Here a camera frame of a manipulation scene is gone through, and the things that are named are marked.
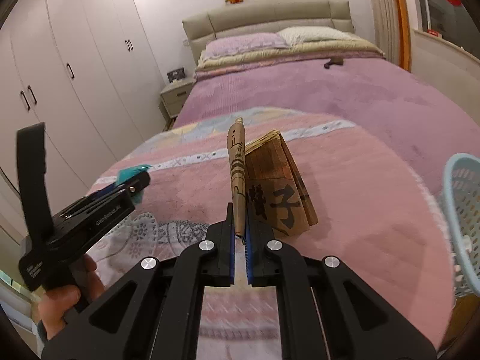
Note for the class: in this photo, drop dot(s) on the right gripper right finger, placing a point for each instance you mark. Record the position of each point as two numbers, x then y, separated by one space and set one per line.
325 310

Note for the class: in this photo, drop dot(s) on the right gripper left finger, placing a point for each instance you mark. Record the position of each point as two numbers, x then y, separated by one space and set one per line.
153 311

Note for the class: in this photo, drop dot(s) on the teal wrapper scrap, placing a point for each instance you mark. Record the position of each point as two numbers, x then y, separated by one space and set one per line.
135 179

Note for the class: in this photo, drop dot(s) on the brown paper bag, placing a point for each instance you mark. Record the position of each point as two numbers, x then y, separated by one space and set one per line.
266 184

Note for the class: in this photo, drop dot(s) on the person's left hand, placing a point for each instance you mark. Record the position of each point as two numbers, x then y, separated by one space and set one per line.
55 303

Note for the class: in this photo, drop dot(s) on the beige bedside table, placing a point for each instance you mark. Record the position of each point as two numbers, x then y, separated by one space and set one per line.
175 94

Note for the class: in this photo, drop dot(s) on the white built-in wardrobe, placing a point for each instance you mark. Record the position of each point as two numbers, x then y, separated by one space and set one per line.
86 70

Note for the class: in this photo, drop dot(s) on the light blue plastic basket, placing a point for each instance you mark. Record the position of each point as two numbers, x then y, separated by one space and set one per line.
460 204

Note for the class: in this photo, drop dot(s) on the purple bed cover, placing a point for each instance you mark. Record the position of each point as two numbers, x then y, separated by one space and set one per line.
424 127

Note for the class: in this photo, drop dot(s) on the small brown object on bed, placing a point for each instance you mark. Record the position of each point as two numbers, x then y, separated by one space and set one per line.
334 61

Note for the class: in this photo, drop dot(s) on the folded beige blanket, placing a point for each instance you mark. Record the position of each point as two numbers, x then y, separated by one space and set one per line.
346 49

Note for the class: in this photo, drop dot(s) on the purple pillow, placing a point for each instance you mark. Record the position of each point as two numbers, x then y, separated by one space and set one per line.
237 45

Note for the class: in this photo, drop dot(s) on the white pillow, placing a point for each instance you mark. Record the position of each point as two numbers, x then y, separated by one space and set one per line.
297 35

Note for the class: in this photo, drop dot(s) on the small red box on sill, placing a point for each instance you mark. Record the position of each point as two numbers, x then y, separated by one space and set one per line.
434 33

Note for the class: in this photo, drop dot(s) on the orange and beige curtain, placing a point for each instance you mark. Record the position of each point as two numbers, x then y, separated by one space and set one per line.
392 31

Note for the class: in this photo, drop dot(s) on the beige upholstered headboard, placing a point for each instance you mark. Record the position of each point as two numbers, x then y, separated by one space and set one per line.
264 16

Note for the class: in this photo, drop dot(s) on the dark framed window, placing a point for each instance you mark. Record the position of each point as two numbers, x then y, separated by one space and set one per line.
455 24

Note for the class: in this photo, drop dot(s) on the dark picture frame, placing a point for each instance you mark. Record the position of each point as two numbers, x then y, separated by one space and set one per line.
175 75

